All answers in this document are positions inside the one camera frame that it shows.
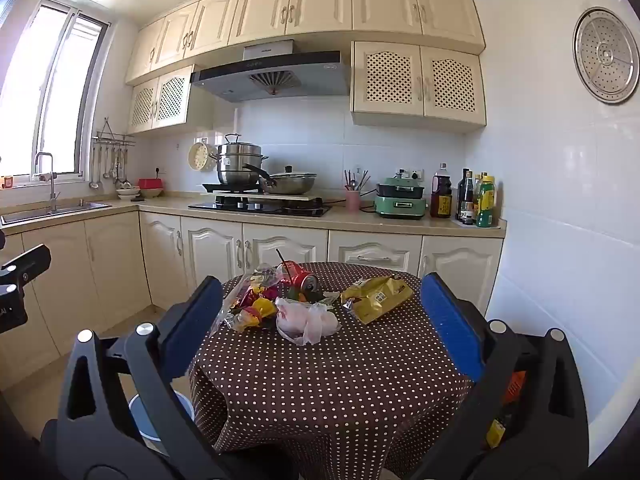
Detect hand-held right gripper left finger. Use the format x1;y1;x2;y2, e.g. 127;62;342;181
40;276;236;480

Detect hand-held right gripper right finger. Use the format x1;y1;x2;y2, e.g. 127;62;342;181
410;272;593;480

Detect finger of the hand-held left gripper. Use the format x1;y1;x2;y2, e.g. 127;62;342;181
0;244;52;286

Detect bundle of colourful wrappers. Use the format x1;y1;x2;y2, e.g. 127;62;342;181
210;267;281;333

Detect yellow snack bag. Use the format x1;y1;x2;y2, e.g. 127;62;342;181
340;276;415;325

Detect light blue trash bin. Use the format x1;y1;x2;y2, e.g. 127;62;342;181
127;390;196;443

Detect wrappers and trash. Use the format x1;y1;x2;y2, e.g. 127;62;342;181
275;296;342;346

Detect red drink can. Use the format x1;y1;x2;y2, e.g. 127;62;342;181
276;260;320;293

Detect steel sink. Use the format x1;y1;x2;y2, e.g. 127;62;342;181
0;201;112;226

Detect steel faucet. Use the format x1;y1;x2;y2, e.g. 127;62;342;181
34;152;61;213

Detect cream lower kitchen cabinets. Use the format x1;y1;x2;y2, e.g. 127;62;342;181
0;210;503;391

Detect cream kitchen cabinets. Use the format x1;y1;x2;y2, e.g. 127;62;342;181
0;210;503;391
125;0;487;86

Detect orange packet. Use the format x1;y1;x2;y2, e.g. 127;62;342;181
505;372;527;403

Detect white bottle tray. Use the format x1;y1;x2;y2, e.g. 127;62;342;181
452;217;502;231

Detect beige kitchen countertop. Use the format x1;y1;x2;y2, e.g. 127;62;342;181
0;194;507;238

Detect hanging kitchen utensils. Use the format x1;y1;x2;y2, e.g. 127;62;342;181
89;142;133;192

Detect green bottle yellow cap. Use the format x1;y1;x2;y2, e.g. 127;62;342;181
476;176;497;228

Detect dark soy sauce bottle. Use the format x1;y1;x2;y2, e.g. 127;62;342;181
430;163;454;219

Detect green electric cooker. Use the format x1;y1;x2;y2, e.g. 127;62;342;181
374;176;427;220

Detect black gas stove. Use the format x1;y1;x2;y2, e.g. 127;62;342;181
188;199;333;219

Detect brown polka dot tablecloth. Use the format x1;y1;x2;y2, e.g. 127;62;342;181
187;261;476;478

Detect white stove board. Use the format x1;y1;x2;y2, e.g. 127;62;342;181
201;187;325;206

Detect steel utensil rack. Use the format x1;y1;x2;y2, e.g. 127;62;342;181
92;117;137;148

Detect steel steamer pot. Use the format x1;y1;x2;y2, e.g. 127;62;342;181
209;133;268;187

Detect cream hanging colander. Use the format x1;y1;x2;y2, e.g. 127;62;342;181
188;141;217;172

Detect steel wok with lid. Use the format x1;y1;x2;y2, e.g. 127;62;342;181
243;163;318;196

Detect kitchen window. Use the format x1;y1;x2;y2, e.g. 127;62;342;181
0;0;111;181

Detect cream lattice door cabinet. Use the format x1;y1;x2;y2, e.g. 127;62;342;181
127;65;196;135
350;41;487;134

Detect black range hood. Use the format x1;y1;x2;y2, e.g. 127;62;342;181
190;40;351;103

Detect round steel steamer tray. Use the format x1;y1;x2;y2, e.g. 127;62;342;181
572;7;640;105

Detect cream upper kitchen cabinets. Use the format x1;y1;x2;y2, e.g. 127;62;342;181
125;0;487;86

